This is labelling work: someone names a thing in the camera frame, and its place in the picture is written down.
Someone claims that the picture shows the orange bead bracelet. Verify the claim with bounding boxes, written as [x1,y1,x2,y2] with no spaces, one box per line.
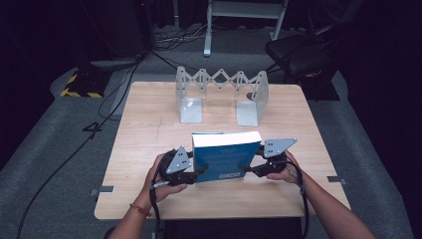
[128,202,153,218]

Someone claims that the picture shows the left hand-held gripper black cable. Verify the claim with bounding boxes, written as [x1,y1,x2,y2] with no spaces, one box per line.
[148,180,162,239]

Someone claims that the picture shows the grey table edge bracket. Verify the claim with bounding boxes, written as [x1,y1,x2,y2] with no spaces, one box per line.
[90,185,115,197]
[325,175,347,186]

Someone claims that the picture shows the hand-held gripper black cable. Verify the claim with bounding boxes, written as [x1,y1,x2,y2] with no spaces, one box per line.
[284,160,312,239]
[148,180,162,239]

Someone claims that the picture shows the black yellow striped base plate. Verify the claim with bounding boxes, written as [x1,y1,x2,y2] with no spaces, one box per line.
[60,68,112,100]

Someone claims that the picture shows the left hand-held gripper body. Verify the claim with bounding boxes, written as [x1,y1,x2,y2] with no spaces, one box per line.
[157,144,200,186]

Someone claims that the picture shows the dark equipment stand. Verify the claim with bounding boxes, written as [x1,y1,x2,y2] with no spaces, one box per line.
[78,0,154,72]

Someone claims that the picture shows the long black floor cable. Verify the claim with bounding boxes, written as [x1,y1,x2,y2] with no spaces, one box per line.
[15,59,142,239]

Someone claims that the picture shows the person's left hand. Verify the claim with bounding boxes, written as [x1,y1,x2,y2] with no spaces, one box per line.
[133,153,189,211]

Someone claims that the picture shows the blue book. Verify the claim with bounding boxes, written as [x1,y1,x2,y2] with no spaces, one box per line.
[190,130,264,184]

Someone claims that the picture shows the bundle of floor cables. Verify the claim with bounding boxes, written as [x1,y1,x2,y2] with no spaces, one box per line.
[152,22,214,52]

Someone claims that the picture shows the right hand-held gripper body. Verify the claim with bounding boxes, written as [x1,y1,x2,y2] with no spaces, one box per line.
[253,137,298,178]

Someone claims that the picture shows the white metal stand frame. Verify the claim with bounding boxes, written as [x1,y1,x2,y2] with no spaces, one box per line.
[202,0,290,58]

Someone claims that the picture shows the right hand-held gripper black cable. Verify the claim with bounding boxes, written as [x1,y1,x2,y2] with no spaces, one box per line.
[284,160,312,239]

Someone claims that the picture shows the black chair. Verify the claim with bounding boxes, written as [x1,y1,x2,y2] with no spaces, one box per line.
[264,22,344,85]

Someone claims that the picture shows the white expandable metal bookend rack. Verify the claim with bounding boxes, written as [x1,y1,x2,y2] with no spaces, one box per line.
[174,66,271,127]

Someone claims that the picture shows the person's right hand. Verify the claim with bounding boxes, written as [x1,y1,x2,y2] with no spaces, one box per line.
[266,150,306,186]

